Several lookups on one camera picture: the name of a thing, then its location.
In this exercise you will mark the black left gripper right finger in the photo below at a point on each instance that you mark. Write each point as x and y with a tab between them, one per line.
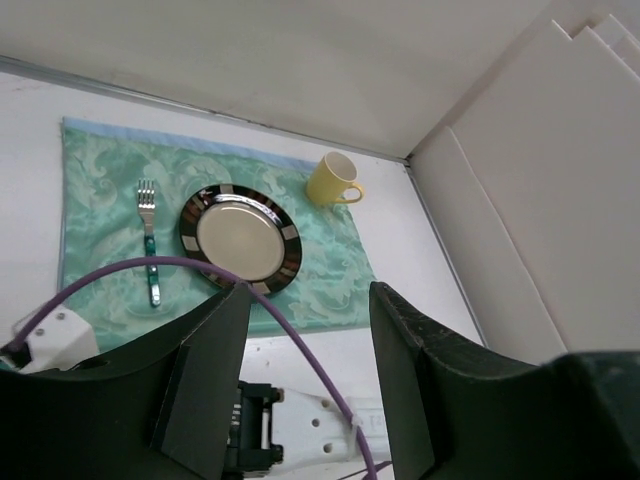
449	402

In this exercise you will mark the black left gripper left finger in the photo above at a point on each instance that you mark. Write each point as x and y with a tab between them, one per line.
160	407

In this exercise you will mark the dark rimmed cream plate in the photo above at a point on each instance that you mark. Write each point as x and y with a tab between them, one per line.
244	232

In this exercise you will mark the green handled silver fork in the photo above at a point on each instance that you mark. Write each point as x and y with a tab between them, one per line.
146	209

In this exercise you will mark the green patterned cloth placemat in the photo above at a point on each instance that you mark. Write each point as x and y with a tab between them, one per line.
102	167

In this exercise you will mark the yellow ceramic mug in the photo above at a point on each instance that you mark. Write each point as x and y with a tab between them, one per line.
334	180

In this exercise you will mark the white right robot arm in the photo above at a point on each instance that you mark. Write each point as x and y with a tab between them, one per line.
275	431

